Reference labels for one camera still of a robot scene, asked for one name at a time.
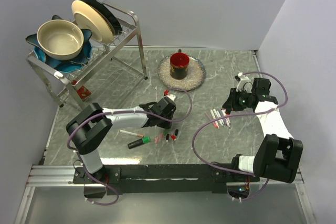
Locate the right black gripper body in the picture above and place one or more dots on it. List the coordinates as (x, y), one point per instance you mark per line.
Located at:
(240, 100)

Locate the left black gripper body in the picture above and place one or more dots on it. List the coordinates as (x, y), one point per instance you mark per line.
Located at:
(164, 124)

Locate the pink cap white pen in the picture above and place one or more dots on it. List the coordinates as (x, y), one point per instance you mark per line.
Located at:
(214, 117)

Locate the green cap black highlighter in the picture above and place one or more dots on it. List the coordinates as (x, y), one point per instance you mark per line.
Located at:
(139, 142)

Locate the peach tip white pen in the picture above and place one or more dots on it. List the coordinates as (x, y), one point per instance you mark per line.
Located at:
(131, 133)

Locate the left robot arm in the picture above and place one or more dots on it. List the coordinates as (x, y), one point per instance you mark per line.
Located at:
(91, 125)

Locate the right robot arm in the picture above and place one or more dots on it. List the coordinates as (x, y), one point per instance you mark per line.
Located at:
(279, 154)

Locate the speckled grey plate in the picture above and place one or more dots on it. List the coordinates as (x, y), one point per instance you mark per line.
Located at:
(196, 74)

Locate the black red mug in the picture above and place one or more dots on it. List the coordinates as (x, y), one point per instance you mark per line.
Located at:
(179, 63)

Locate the steel dish rack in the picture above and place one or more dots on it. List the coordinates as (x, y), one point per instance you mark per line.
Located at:
(99, 57)

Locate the red sticker tag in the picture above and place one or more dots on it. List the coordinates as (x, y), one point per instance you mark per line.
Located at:
(83, 93)

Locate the black plate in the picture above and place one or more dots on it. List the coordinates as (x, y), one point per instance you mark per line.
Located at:
(99, 7)

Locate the blue star-shaped dish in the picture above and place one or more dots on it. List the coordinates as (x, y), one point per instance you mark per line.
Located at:
(66, 66)

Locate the cream plate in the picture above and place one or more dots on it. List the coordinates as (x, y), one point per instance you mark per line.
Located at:
(88, 18)

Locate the beige ceramic bowl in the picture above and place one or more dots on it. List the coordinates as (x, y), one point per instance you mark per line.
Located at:
(60, 39)

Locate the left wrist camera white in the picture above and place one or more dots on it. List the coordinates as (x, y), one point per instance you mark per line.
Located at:
(167, 94)

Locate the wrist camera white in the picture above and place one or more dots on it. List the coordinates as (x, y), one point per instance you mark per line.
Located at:
(242, 81)
(167, 94)

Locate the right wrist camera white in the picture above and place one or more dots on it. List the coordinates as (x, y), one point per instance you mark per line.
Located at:
(242, 81)

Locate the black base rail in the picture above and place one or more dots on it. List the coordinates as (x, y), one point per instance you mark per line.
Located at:
(168, 178)

